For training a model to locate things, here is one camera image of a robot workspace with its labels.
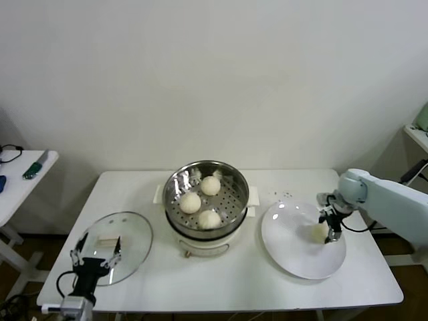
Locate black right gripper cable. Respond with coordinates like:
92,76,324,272
340,220,381,233

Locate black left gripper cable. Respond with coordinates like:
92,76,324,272
56,270,81,299

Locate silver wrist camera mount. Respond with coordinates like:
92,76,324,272
315,191,336,211
40,296,96,315

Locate white steamed baozi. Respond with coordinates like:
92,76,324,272
198,209,222,230
179,193,202,215
200,176,221,197
306,223,330,244

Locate white shelf frame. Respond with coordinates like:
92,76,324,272
403,123,428,268

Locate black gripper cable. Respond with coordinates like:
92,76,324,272
56,270,81,299
340,220,381,233

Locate perforated steel steamer basket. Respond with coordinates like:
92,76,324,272
152,160,261,239

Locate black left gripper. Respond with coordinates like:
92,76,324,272
69,232,122,300

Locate white electric cooker pot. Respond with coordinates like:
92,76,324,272
165,207,257,259

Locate green handled knife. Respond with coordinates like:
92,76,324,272
22,149,50,181

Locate round glass pot lid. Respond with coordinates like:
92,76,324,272
72,211,154,286

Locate black cable on side table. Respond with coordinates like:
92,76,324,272
0,144,24,165

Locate small white side table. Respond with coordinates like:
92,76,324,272
0,150,60,278

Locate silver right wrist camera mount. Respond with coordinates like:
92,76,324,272
315,191,336,211

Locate pale green appliance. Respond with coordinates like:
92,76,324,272
413,102,428,132

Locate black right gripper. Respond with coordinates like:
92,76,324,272
317,206,350,244

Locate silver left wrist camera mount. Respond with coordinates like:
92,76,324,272
40,296,96,315

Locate black power adapter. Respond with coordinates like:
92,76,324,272
400,159,428,183

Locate large white plate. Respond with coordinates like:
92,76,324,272
261,201,347,280

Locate tangled black floor cables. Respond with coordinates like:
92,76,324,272
0,294,31,321

